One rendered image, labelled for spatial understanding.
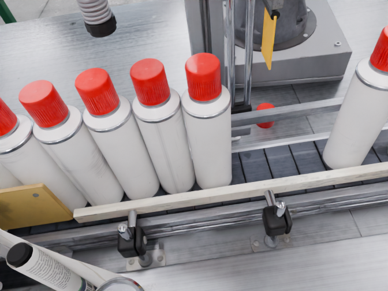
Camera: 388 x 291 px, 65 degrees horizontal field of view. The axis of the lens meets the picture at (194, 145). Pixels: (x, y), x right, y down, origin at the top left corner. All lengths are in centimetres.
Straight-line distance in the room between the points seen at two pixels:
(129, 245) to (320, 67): 47
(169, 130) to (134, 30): 57
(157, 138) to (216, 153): 7
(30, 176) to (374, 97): 37
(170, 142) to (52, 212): 18
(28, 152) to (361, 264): 39
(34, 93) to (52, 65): 52
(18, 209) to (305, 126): 46
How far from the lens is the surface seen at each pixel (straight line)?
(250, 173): 45
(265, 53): 32
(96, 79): 30
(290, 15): 64
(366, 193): 47
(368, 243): 44
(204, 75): 28
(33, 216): 45
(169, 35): 81
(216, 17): 41
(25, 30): 102
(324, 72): 66
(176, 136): 34
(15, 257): 25
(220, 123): 32
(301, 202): 44
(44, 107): 31
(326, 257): 42
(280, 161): 47
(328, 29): 69
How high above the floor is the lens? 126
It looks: 52 degrees down
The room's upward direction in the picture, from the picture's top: 10 degrees counter-clockwise
